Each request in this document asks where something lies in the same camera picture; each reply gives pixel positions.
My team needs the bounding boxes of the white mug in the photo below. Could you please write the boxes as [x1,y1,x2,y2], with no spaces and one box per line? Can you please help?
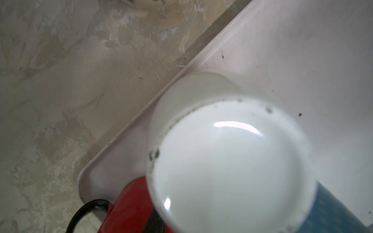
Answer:
[146,71,317,233]

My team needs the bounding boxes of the red mug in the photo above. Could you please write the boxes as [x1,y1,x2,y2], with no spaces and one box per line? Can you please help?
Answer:
[66,176,173,233]

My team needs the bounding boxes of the blue polka dot mug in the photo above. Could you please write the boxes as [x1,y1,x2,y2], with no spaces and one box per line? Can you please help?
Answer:
[297,183,370,233]

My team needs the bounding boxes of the white plastic tray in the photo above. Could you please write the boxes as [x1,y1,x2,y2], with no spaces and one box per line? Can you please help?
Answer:
[78,1,373,227]

